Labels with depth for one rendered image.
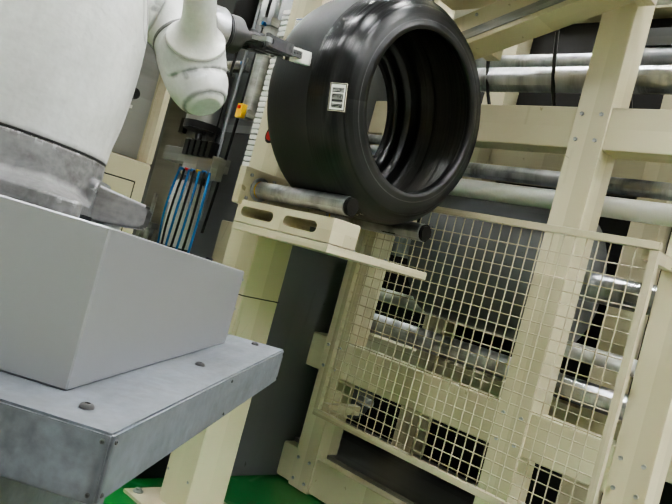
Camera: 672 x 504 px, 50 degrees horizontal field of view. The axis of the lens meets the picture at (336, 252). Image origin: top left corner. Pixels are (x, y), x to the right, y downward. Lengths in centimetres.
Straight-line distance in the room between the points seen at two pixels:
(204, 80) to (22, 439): 93
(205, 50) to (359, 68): 44
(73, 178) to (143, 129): 148
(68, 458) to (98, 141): 34
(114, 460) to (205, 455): 161
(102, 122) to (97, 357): 26
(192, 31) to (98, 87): 61
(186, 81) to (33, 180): 67
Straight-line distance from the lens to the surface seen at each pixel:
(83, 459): 42
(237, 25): 151
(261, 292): 198
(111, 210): 68
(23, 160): 65
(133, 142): 213
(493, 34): 215
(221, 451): 206
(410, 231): 184
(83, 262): 46
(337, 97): 159
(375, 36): 165
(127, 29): 69
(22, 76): 66
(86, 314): 46
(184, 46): 128
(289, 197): 176
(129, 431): 43
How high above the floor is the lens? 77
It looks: 1 degrees up
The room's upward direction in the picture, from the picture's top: 15 degrees clockwise
